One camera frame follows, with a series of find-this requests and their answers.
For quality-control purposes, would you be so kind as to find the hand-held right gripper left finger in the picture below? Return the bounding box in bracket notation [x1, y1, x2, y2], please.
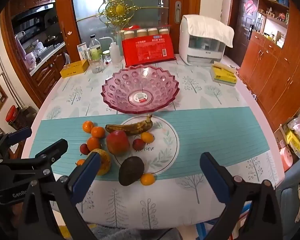
[22, 152, 102, 240]

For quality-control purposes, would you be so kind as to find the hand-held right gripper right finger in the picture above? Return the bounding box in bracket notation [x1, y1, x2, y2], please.
[199, 151, 283, 240]

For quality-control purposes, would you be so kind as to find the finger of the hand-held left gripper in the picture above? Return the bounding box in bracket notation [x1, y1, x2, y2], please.
[0, 127, 32, 153]
[0, 138, 68, 183]

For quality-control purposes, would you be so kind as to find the yellow pear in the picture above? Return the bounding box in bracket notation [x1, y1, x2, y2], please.
[88, 148, 112, 176]

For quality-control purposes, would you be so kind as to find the dark green avocado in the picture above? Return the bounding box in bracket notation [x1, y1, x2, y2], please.
[118, 156, 145, 186]

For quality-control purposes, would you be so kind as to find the red apple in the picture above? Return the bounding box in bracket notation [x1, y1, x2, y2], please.
[106, 130, 130, 155]

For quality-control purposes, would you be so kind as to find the pink plastic fruit bowl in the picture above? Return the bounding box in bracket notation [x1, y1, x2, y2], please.
[101, 64, 180, 114]

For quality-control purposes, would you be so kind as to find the red lid jar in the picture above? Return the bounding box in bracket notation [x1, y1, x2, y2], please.
[5, 105, 22, 130]

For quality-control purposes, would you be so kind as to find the orange tangerine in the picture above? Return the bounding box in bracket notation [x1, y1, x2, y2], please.
[91, 126, 106, 139]
[87, 137, 102, 151]
[82, 121, 94, 133]

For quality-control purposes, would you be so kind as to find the teal placemat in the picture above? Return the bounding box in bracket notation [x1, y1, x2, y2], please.
[29, 107, 273, 180]

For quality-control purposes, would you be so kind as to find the brown kitchen cabinet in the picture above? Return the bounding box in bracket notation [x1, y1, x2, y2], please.
[30, 42, 73, 100]

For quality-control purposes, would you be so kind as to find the spotted ripe banana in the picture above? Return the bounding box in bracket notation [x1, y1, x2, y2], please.
[105, 114, 153, 134]

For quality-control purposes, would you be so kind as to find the pink container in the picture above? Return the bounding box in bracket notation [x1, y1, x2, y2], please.
[279, 147, 293, 172]

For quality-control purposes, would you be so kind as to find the blue chair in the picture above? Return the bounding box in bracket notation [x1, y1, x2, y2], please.
[275, 150, 300, 230]

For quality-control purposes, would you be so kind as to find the yellow tin box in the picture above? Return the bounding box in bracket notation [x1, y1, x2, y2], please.
[60, 60, 89, 79]

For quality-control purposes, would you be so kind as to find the cardboard box with packets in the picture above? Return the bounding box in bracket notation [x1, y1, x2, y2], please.
[274, 116, 300, 155]

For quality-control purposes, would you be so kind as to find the clear drinking glass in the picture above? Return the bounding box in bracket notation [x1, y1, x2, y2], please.
[89, 55, 105, 74]

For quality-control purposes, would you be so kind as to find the yellow tissue pack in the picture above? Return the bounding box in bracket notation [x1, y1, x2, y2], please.
[210, 61, 238, 87]

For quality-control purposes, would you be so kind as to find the white carton box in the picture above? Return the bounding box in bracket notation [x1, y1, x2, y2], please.
[77, 42, 89, 62]

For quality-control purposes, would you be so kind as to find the clear bottle green label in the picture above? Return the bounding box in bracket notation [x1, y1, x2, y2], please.
[89, 34, 103, 60]

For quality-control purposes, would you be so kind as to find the white squeeze bottle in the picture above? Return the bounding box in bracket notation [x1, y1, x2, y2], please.
[100, 37, 122, 63]

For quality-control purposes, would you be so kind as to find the brown wooden cabinet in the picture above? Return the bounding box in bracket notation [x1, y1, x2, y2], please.
[239, 5, 300, 133]

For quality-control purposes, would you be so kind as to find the white countertop appliance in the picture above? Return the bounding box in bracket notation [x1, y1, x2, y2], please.
[179, 15, 227, 67]

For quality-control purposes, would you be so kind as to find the red paper cup package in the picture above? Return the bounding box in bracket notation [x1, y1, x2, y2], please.
[122, 25, 177, 67]

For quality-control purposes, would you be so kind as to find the dark wooden door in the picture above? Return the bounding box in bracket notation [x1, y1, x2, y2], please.
[231, 0, 259, 68]

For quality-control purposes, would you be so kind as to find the white towel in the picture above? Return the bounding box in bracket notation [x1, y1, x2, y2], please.
[184, 14, 235, 48]

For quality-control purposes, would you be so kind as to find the gold door ornament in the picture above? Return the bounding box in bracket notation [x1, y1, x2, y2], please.
[99, 0, 140, 28]

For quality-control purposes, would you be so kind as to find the wooden shelf unit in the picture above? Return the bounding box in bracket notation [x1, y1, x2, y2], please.
[255, 0, 290, 48]

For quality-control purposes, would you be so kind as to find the red door poster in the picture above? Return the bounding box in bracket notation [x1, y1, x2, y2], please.
[244, 0, 257, 15]

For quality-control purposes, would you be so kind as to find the silver door handle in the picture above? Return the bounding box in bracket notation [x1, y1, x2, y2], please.
[174, 1, 182, 22]

